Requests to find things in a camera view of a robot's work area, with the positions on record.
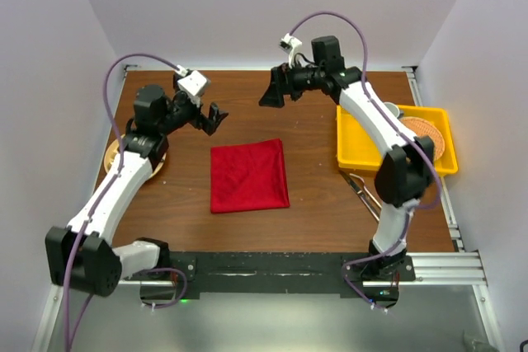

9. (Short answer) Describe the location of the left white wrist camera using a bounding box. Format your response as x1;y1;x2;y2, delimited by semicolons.
174;64;210;108

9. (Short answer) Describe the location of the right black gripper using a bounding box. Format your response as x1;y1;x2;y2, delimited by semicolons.
260;58;325;108

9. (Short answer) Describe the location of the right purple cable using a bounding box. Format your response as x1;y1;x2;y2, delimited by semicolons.
284;11;445;312

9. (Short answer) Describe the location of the round wooden plate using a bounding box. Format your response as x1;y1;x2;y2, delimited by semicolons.
102;139;167;180

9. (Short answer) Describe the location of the orange woven coaster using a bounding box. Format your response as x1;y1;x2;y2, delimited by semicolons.
401;116;446;161

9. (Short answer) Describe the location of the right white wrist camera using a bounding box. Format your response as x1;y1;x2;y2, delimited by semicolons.
279;33;302;68

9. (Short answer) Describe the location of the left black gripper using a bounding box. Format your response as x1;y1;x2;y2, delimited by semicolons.
158;76;227;135

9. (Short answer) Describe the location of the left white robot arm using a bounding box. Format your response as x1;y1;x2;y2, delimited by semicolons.
45;74;228;297

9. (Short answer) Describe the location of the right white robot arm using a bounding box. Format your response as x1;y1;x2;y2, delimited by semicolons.
259;34;436;280

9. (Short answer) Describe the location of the white cup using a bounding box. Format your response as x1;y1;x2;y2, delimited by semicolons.
384;101;404;120

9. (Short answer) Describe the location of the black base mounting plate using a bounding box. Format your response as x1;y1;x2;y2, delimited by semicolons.
122;251;417;307

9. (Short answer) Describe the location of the purple cable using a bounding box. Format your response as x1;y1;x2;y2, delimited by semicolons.
62;53;189;352
284;11;445;312

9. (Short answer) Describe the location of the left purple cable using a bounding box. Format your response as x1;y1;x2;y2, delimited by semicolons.
62;53;189;352

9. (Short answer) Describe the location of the yellow plastic tray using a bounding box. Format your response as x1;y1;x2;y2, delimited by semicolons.
337;105;459;176

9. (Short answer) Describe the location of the red cloth napkin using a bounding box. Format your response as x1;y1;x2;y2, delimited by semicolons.
210;138;290;214

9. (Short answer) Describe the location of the silver fork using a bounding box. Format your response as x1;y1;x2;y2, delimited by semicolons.
348;173;381;212

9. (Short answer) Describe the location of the silver knife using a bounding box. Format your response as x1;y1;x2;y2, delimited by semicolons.
339;170;381;223

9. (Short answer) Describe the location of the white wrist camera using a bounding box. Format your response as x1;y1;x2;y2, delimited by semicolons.
279;33;302;68
174;64;210;108

